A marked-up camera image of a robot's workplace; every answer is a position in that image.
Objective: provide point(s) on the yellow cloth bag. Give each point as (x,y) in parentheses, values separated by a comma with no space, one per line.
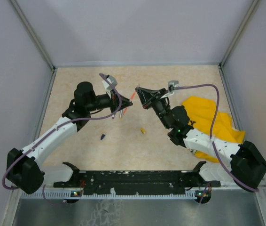
(201,112)

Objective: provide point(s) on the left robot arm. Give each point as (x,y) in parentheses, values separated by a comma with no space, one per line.
(25,167)

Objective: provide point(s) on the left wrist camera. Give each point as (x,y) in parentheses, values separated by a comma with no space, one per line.
(109,83)

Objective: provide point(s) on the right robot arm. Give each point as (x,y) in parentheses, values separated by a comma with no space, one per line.
(241,163)

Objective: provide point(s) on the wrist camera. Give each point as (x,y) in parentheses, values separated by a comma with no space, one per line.
(109,83)
(171,88)

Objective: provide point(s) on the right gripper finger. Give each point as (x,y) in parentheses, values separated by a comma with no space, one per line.
(143,92)
(145,101)

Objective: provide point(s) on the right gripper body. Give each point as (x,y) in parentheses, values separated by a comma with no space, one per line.
(159,104)

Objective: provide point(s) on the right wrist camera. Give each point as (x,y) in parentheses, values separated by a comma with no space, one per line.
(171,88)

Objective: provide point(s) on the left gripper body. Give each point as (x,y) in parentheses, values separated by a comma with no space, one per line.
(105,101)

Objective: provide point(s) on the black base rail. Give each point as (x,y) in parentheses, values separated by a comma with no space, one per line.
(144,182)

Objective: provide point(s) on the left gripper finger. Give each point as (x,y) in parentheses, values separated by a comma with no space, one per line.
(124,105)
(121,98)

